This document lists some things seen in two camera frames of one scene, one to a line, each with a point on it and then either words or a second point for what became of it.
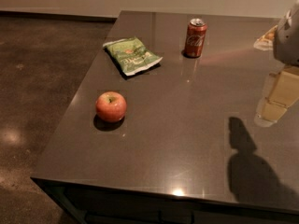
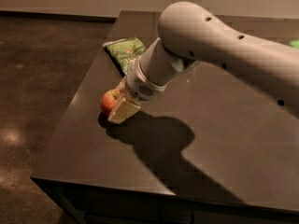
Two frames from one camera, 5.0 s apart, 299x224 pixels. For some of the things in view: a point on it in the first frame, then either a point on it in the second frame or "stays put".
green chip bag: (132, 55) stays put
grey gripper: (287, 41) -> (139, 83)
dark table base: (94, 203) stays put
